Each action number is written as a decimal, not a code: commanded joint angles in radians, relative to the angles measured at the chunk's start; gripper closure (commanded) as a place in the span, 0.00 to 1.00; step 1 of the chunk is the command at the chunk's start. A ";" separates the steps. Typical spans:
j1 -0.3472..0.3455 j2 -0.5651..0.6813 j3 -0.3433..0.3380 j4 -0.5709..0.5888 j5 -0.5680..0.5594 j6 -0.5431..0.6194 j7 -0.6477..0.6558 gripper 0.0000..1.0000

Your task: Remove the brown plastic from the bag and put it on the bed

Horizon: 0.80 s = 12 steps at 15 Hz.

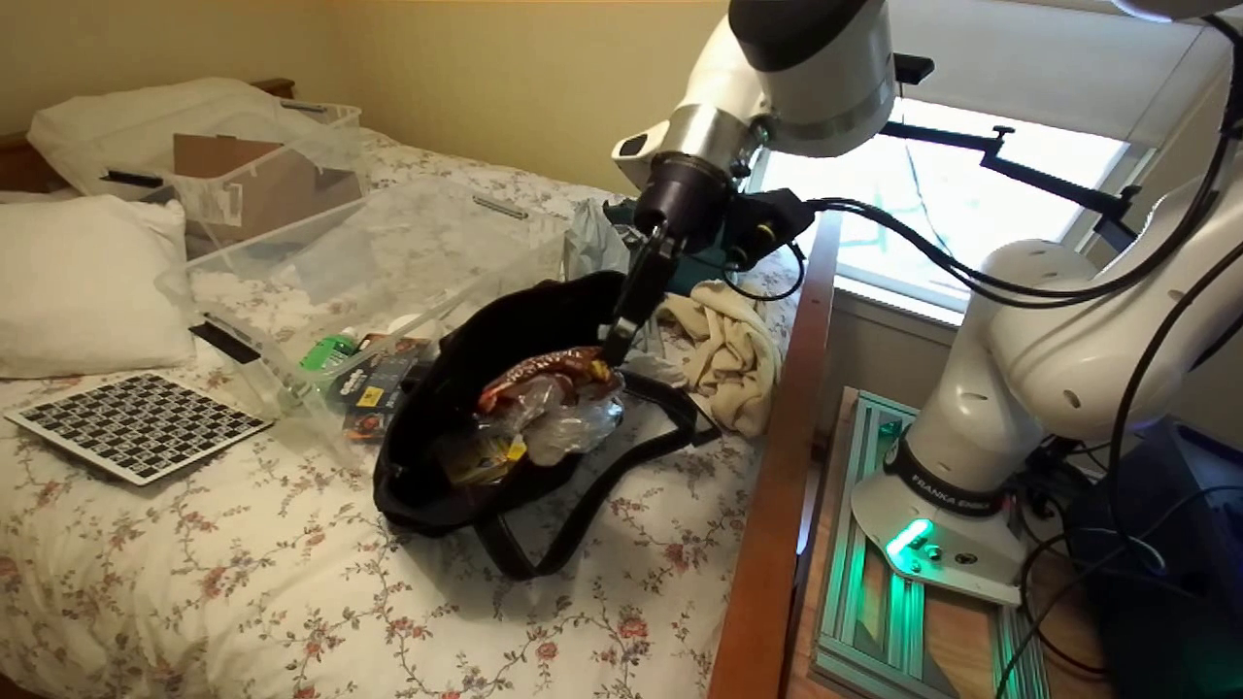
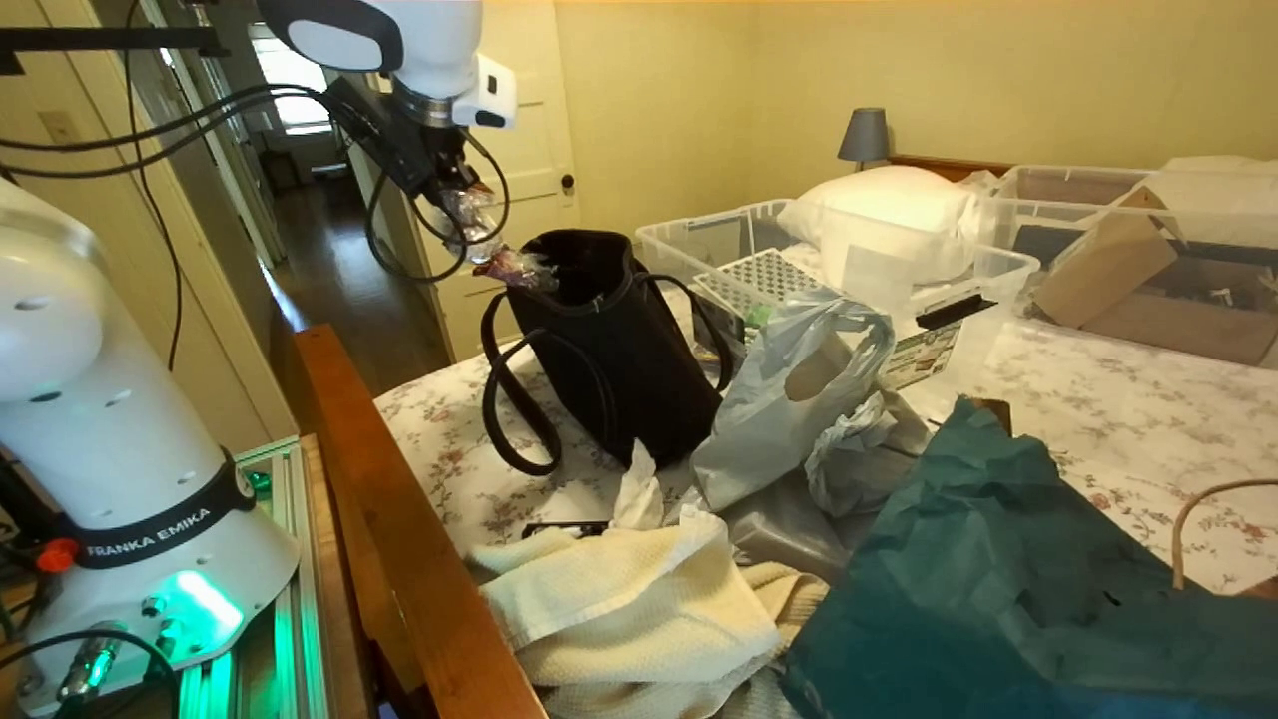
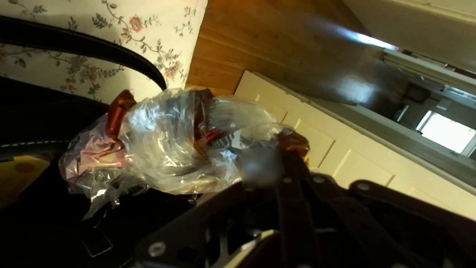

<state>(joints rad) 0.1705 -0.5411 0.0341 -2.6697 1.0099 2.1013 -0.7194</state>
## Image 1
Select brown plastic packet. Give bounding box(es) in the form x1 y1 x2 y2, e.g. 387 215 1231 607
475 347 622 415

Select grey plastic bag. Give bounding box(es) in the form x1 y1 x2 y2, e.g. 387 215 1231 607
563 198 634 284

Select black fabric bag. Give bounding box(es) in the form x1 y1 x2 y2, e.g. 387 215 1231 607
373 270 725 583

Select bed with floral sheet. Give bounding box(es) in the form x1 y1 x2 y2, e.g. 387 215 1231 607
0 77 844 699

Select teal cloth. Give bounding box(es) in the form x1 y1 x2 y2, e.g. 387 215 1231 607
602 198 741 296

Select beige cloth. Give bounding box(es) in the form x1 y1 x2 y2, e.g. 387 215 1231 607
656 280 784 440

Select clear crumpled plastic wrapper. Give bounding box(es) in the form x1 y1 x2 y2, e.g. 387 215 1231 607
505 373 627 469

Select window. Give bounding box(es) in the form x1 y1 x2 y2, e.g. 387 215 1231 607
746 95 1135 314

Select large clear plastic bin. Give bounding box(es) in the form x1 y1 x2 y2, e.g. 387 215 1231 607
155 179 576 469

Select yellow snack packet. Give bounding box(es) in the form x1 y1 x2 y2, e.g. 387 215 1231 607
439 431 531 488

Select dark printed packet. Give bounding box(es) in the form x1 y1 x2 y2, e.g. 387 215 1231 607
328 334 435 444

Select white window blind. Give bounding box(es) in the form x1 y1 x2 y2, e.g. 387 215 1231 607
886 0 1226 149

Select brown cardboard box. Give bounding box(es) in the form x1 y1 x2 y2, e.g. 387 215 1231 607
173 133 366 246

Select small clear plastic bin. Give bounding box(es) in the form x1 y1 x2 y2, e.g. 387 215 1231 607
101 101 376 259

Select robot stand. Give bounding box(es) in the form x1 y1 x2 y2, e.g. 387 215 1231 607
810 386 1054 699

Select black white checkerboard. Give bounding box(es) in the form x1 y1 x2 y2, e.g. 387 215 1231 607
4 371 279 487

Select black computer box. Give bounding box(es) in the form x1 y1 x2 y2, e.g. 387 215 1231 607
1066 416 1243 699

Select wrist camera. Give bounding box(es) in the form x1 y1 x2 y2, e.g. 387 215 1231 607
721 188 819 271

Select camera on mount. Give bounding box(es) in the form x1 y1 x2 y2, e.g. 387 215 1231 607
879 53 1145 255

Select black cable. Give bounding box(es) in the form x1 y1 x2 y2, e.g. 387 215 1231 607
989 529 1118 699

